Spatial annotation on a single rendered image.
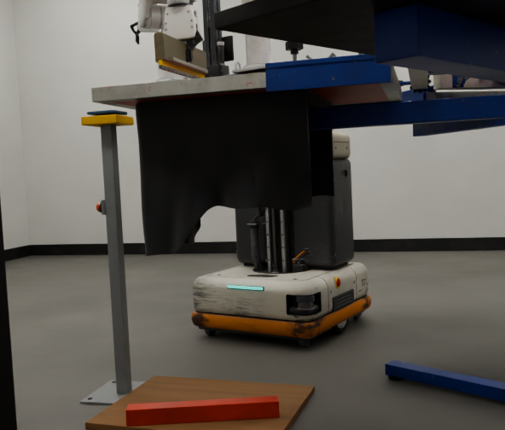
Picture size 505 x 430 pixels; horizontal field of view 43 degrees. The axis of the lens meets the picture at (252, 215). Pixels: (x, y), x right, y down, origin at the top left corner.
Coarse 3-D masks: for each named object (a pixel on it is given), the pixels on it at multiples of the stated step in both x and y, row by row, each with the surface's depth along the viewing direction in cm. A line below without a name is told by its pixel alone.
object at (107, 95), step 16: (176, 80) 164; (192, 80) 163; (208, 80) 162; (224, 80) 161; (240, 80) 160; (256, 80) 158; (96, 96) 170; (112, 96) 169; (128, 96) 168; (144, 96) 167; (160, 96) 166; (176, 96) 168; (400, 96) 195
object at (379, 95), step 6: (324, 96) 184; (330, 96) 185; (336, 96) 185; (342, 96) 186; (348, 96) 187; (354, 96) 188; (360, 96) 188; (366, 96) 189; (372, 96) 190; (378, 96) 191; (384, 96) 191; (330, 102) 202; (336, 102) 202; (342, 102) 203; (348, 102) 204; (354, 102) 205
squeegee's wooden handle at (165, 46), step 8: (160, 32) 176; (160, 40) 177; (168, 40) 179; (176, 40) 185; (160, 48) 177; (168, 48) 179; (176, 48) 185; (184, 48) 192; (160, 56) 177; (168, 56) 179; (176, 56) 185; (184, 56) 191; (200, 56) 205; (200, 64) 205
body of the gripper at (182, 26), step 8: (168, 8) 192; (176, 8) 191; (184, 8) 190; (192, 8) 191; (168, 16) 192; (176, 16) 191; (184, 16) 190; (192, 16) 190; (168, 24) 192; (176, 24) 191; (184, 24) 191; (192, 24) 190; (168, 32) 192; (176, 32) 192; (184, 32) 191; (192, 32) 191; (184, 40) 196
